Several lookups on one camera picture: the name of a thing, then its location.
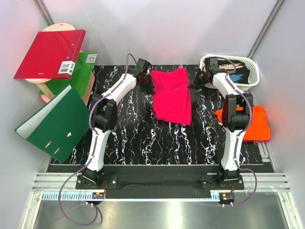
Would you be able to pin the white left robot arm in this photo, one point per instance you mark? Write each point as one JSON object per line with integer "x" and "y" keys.
{"x": 104, "y": 116}

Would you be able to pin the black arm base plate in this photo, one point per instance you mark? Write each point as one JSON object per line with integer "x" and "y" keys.
{"x": 122, "y": 180}

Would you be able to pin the red ring binder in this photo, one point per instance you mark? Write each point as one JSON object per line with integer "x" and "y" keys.
{"x": 52, "y": 55}

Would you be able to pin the magenta pink t shirt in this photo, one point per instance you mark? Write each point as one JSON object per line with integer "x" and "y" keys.
{"x": 172, "y": 101}

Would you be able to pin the pink wooden stool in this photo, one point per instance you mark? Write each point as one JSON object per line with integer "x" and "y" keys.
{"x": 45, "y": 92}

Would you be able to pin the white plastic basket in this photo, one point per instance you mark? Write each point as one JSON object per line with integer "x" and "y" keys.
{"x": 254, "y": 76}

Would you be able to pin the aluminium frame rail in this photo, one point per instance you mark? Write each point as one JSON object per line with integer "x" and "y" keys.
{"x": 56, "y": 185}

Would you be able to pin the dark green ring binder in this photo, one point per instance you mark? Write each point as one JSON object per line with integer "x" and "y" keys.
{"x": 59, "y": 126}

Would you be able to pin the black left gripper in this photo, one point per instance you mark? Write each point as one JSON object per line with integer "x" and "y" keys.
{"x": 149, "y": 89}

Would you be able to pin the orange folded t shirt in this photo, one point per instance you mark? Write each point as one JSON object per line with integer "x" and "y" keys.
{"x": 259, "y": 129}

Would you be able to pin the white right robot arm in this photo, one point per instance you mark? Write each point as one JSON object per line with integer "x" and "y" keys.
{"x": 237, "y": 112}

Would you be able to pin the black printed t shirt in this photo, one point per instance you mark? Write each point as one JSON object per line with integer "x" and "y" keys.
{"x": 241, "y": 74}

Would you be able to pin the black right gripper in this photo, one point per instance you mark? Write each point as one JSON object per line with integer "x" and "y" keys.
{"x": 194, "y": 84}

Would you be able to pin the light green folder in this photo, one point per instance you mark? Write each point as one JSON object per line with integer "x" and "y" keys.
{"x": 80, "y": 77}

